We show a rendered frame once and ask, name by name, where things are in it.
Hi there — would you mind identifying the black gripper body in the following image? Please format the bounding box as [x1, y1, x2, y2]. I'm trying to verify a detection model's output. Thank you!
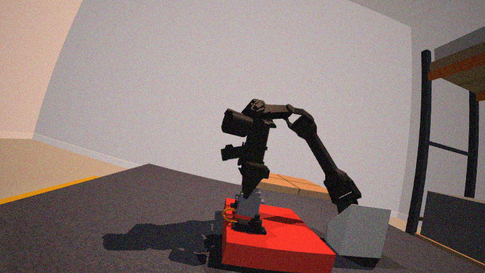
[237, 139, 270, 179]

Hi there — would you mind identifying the grey micro servo with orange cable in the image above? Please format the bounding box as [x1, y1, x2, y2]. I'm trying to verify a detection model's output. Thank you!
[222, 186, 265, 223]

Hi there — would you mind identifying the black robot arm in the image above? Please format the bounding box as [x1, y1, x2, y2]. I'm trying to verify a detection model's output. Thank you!
[220, 99, 362, 214]

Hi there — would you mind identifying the red flat rectangular deck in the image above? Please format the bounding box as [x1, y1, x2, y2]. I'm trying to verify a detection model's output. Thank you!
[222, 204, 336, 273]

